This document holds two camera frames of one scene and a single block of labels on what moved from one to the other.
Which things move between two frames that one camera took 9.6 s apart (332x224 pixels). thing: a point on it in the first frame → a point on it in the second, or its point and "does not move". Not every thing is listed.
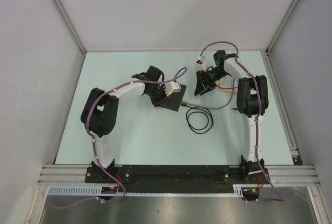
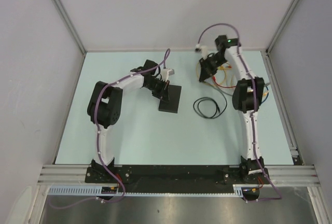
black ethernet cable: x=188 y=119 → x=218 y=112
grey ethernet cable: x=210 y=108 → x=267 y=83
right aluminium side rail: x=296 y=154 does not move
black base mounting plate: x=176 y=178 does not move
